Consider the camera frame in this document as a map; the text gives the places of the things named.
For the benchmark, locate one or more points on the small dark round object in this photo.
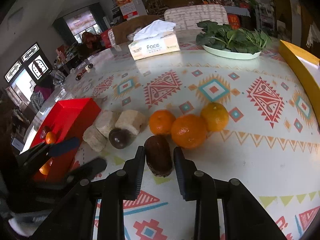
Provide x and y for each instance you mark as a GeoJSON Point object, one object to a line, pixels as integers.
{"type": "Point", "coordinates": [90, 66]}
{"type": "Point", "coordinates": [78, 77]}

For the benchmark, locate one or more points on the pale orange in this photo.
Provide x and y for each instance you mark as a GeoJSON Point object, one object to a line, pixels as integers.
{"type": "Point", "coordinates": [215, 116]}

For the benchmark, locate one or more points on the tissue box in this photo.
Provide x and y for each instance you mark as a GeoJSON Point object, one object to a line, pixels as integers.
{"type": "Point", "coordinates": [155, 47]}

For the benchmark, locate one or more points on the pale green oval plate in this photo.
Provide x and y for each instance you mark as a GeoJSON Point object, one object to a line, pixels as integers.
{"type": "Point", "coordinates": [232, 55]}

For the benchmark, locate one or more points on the brown chair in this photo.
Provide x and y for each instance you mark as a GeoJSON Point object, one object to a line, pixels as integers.
{"type": "Point", "coordinates": [127, 27]}

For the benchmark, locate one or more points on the red gift box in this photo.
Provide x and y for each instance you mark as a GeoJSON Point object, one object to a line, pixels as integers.
{"type": "Point", "coordinates": [234, 21]}

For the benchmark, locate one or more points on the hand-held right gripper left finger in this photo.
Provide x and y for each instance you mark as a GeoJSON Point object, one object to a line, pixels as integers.
{"type": "Point", "coordinates": [135, 175]}

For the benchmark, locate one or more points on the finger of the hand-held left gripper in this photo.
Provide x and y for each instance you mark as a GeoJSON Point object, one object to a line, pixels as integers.
{"type": "Point", "coordinates": [92, 166]}
{"type": "Point", "coordinates": [62, 146]}

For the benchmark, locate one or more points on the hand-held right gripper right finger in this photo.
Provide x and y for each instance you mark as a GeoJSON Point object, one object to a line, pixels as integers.
{"type": "Point", "coordinates": [181, 177]}

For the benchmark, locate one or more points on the spinach leaves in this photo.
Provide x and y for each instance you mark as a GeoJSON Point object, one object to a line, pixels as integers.
{"type": "Point", "coordinates": [230, 37]}

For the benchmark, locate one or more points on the reddish brown date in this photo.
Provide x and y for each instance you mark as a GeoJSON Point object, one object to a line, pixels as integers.
{"type": "Point", "coordinates": [44, 131]}

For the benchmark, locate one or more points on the chair with patterned cover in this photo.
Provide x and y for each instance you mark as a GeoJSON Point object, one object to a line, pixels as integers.
{"type": "Point", "coordinates": [197, 16]}

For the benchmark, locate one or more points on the sideboard with fringed cloth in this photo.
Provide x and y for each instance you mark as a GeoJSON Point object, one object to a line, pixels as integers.
{"type": "Point", "coordinates": [313, 35]}

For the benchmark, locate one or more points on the window with curtains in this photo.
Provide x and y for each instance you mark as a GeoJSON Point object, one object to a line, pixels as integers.
{"type": "Point", "coordinates": [80, 22]}

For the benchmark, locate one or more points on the dark brown date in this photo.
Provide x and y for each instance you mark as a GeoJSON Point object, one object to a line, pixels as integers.
{"type": "Point", "coordinates": [158, 158]}

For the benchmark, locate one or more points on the door with patterned glass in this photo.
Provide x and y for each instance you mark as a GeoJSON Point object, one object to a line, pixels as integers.
{"type": "Point", "coordinates": [25, 77]}

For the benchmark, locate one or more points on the metal shelf rack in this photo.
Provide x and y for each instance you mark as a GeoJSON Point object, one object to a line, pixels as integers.
{"type": "Point", "coordinates": [265, 17]}

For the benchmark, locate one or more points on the red wall calendar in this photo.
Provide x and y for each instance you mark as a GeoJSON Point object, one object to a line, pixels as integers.
{"type": "Point", "coordinates": [126, 3]}

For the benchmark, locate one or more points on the blue checkered tablecloth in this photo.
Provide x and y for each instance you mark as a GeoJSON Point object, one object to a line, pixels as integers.
{"type": "Point", "coordinates": [237, 11]}

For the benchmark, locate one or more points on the square ceiling lamp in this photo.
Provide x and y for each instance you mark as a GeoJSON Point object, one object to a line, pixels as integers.
{"type": "Point", "coordinates": [15, 15]}

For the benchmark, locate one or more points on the small orange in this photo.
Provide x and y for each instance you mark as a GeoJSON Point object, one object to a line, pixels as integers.
{"type": "Point", "coordinates": [162, 122]}
{"type": "Point", "coordinates": [50, 138]}
{"type": "Point", "coordinates": [46, 168]}

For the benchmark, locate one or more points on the large orange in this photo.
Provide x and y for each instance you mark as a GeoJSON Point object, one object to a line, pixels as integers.
{"type": "Point", "coordinates": [189, 131]}

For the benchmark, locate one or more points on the yellow taped tray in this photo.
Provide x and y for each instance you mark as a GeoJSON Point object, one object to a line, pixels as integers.
{"type": "Point", "coordinates": [300, 62]}

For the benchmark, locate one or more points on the dark purple passion fruit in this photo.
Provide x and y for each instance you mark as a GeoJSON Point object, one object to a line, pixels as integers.
{"type": "Point", "coordinates": [119, 138]}

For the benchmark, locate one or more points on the pile of clothes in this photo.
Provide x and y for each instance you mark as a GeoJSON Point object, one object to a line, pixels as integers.
{"type": "Point", "coordinates": [42, 92]}

